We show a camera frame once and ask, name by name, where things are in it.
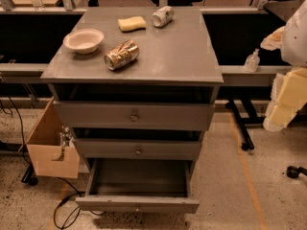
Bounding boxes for cardboard box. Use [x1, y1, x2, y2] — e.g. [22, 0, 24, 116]
[26, 99, 80, 178]

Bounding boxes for silver crushed can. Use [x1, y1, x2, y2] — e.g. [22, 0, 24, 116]
[152, 6, 175, 28]

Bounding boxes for grey top drawer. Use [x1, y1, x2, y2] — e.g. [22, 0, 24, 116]
[54, 101, 214, 130]

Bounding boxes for grey drawer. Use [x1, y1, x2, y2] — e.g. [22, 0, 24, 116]
[76, 159, 200, 214]
[73, 138, 201, 160]
[54, 101, 214, 130]

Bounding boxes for black chair caster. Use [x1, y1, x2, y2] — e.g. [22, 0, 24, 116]
[286, 166, 307, 179]

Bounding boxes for white paper bowl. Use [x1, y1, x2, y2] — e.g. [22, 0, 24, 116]
[63, 29, 105, 55]

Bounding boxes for black table leg frame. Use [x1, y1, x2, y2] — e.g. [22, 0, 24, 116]
[225, 97, 264, 151]

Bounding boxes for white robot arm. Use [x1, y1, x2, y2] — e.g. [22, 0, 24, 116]
[260, 0, 307, 131]

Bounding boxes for grey drawer cabinet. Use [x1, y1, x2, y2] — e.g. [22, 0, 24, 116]
[40, 6, 224, 177]

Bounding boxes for yellow sponge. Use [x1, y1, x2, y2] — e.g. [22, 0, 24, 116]
[118, 16, 146, 32]

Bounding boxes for grey bottom drawer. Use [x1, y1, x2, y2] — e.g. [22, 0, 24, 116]
[76, 159, 200, 214]

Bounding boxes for grey middle drawer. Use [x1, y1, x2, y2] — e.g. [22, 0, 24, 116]
[73, 138, 201, 160]

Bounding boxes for brown soda can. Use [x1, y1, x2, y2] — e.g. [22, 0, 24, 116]
[104, 39, 140, 71]

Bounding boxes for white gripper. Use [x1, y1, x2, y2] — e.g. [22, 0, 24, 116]
[260, 26, 307, 131]

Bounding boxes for clear sanitizer pump bottle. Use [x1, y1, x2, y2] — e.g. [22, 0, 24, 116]
[244, 49, 260, 72]

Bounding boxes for crumpled wrappers in box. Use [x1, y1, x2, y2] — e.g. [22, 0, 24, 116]
[59, 126, 72, 148]

